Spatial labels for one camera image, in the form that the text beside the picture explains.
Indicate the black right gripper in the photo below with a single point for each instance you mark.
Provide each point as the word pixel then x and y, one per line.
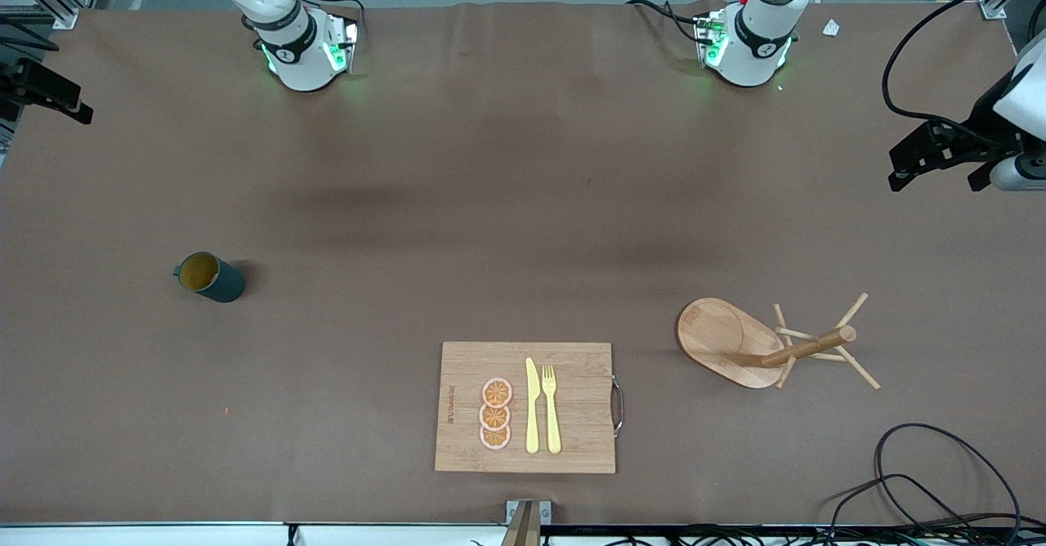
pixel 18 80

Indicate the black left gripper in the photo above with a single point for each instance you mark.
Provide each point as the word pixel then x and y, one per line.
pixel 978 126

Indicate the dark green ribbed cup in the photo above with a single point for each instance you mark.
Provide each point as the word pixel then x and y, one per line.
pixel 211 278

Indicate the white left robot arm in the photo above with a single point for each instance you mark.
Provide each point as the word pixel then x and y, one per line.
pixel 760 39

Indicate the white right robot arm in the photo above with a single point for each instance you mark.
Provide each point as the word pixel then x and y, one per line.
pixel 294 47

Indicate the wooden cup rack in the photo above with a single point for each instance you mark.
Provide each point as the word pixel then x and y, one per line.
pixel 723 337

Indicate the small white paper scrap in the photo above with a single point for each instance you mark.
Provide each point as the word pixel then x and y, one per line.
pixel 831 28

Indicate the brown table cover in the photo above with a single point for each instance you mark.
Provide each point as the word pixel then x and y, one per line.
pixel 327 366

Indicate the bamboo cutting board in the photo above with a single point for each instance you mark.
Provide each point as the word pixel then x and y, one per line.
pixel 572 415

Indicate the yellow plastic fork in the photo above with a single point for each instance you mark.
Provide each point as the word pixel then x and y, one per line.
pixel 552 423

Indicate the yellow plastic knife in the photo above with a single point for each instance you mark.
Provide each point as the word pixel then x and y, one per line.
pixel 532 415

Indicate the orange slice toy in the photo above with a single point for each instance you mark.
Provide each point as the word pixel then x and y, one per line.
pixel 497 391

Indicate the metal bracket with post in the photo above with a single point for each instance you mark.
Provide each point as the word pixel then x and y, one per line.
pixel 527 521

